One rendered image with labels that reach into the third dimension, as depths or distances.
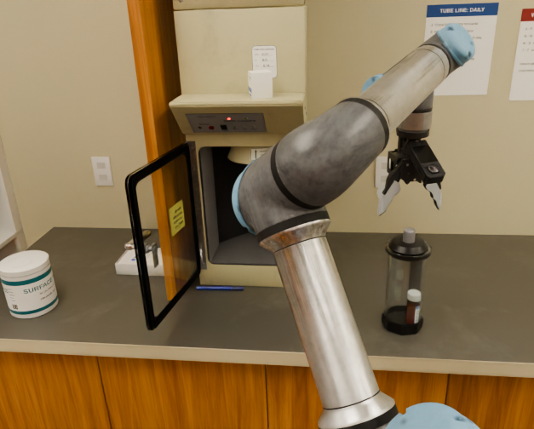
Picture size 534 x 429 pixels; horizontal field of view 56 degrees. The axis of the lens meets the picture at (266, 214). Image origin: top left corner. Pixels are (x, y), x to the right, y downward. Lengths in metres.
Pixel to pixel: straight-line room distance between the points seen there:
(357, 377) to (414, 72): 0.47
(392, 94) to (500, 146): 1.11
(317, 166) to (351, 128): 0.07
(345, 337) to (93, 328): 0.85
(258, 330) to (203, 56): 0.71
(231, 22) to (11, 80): 1.00
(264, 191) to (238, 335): 0.65
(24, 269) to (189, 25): 0.77
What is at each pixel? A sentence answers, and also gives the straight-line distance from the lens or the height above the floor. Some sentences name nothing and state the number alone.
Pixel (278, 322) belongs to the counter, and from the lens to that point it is 1.36.
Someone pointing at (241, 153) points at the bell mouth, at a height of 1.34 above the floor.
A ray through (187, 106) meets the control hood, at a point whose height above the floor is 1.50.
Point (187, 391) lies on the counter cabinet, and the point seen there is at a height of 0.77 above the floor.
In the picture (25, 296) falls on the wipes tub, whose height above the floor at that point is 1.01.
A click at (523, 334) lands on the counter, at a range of 1.43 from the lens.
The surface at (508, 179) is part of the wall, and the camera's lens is 1.91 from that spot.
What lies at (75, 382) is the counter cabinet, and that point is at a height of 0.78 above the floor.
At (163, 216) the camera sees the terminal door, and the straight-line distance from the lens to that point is 1.26.
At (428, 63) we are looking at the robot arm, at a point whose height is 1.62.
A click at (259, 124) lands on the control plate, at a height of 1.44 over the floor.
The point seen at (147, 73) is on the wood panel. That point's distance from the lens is 1.28.
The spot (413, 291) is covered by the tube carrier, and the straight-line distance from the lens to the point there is 1.27.
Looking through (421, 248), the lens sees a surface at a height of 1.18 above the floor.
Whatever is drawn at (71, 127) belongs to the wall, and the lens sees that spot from 1.99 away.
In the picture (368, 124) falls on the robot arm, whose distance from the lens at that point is 0.70.
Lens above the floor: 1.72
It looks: 23 degrees down
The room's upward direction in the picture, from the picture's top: 2 degrees counter-clockwise
